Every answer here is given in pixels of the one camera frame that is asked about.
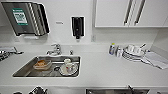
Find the small clear jar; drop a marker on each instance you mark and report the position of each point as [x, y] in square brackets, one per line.
[118, 52]

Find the stack of white plates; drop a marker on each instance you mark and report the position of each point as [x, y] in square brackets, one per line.
[133, 53]

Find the chrome faucet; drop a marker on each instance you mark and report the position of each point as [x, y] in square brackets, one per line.
[55, 50]

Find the white cup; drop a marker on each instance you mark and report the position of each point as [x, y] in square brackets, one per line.
[67, 62]

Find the white dish towel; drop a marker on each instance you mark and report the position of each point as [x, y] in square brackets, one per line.
[156, 60]

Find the grey white dish cloth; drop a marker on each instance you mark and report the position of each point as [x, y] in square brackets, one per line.
[8, 51]

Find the white wall cabinet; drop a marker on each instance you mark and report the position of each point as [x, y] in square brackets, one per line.
[113, 13]

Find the white sink base cabinet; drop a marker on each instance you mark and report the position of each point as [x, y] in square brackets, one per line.
[66, 91]

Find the small chrome sink knob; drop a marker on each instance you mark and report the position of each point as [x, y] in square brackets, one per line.
[71, 52]

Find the small wall label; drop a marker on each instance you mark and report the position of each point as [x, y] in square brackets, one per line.
[59, 23]

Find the stainless steel sink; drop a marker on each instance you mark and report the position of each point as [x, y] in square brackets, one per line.
[25, 70]

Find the black soap dispenser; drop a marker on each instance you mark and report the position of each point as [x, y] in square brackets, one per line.
[78, 26]

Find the white wall outlet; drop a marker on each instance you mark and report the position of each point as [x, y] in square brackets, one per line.
[93, 38]

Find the steel paper towel dispenser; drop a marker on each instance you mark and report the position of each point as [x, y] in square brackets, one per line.
[23, 18]

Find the white patterned plate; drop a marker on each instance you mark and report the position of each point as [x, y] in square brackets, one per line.
[69, 70]

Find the blue dish soap bottle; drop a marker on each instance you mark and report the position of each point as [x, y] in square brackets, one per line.
[112, 49]

